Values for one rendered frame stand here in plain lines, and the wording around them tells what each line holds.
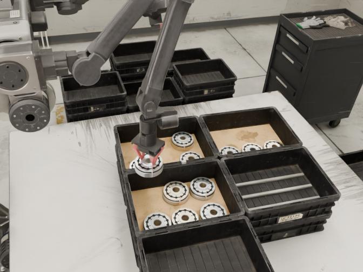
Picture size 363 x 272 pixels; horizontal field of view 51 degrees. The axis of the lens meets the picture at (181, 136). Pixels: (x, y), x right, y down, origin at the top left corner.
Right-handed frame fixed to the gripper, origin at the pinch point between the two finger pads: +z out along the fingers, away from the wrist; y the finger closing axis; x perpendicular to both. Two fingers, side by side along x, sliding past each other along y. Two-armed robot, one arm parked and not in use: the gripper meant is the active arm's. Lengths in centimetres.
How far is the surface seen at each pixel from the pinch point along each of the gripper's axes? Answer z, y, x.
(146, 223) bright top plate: 18.8, -7.0, 12.0
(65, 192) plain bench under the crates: 35, 39, 7
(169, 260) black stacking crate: 22.1, -21.1, 18.7
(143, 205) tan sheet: 22.1, 0.0, 3.5
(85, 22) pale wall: 86, 224, -214
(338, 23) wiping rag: 19, -27, -215
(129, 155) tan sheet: 22.2, 21.4, -17.2
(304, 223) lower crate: 25, -57, -26
